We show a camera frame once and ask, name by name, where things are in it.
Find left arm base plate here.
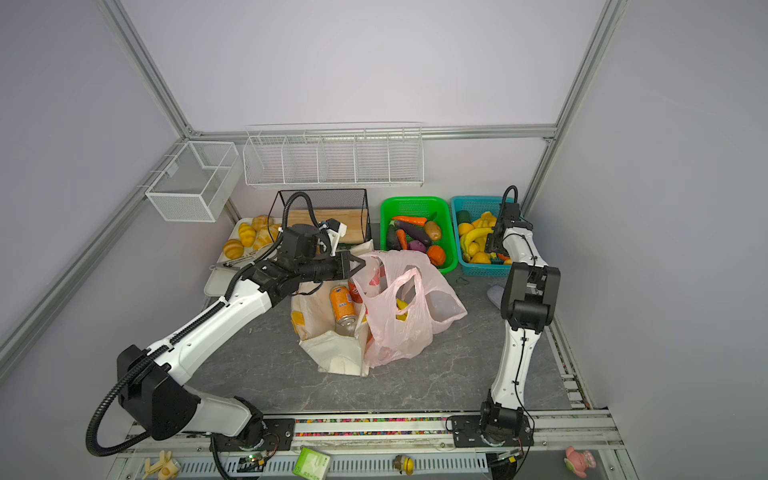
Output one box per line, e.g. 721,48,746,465
212,417,296,452

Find yellow toy banana pieces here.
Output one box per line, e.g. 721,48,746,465
143,451,181,480

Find green plastic basket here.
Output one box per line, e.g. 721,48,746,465
376,196,460,274

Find white canvas tote bag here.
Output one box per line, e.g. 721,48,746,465
290,239,376,378

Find white mesh wall box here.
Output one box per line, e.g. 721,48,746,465
146,141,244,223

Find white bread tray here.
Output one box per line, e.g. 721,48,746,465
203,217,273,298

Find croissant bread middle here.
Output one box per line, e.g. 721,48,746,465
238,222,257,248

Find teal plastic basket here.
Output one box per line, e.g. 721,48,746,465
451,196,533,277

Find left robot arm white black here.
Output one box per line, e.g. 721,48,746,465
85,191,365,457

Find orange soda can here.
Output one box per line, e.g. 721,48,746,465
329,286,357,337

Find pink toy figure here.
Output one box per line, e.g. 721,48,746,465
564,446,597,479

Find green small box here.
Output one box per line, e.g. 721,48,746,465
292,447,332,480

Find dark purple eggplant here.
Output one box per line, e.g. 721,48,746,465
391,220,432,247

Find brown potato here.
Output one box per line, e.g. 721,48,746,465
423,221,443,242

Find grey oval pad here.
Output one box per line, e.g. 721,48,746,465
487,285,504,309

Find croissant bread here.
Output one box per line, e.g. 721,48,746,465
251,215,280,251
222,239,245,260
238,222,257,248

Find croissant bread right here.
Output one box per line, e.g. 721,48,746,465
251,215,280,251

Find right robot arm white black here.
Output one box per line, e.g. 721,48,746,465
480,185,561,442

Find black wire shelf wooden board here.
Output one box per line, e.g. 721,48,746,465
268,188,372,245

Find orange carrot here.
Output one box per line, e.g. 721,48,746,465
392,216,428,227

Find red cola can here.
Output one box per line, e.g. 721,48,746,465
348,279,363,304

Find orange pumpkin vegetable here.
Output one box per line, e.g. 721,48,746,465
426,245,447,268

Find small yellow round toy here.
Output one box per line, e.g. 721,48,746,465
392,455,415,476

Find yellow banana bunch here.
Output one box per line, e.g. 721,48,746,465
458,211,496,254

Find pink plastic grocery bag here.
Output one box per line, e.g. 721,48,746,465
352,251,467,368

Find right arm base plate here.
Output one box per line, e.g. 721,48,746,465
445,414,533,449

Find purple onion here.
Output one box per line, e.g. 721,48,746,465
408,240,427,253

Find white wire wall basket long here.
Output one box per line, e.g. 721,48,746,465
243,122,425,188

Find croissant bread front left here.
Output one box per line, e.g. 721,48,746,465
222,239,245,260

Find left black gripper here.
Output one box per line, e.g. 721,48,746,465
298,250,366,283

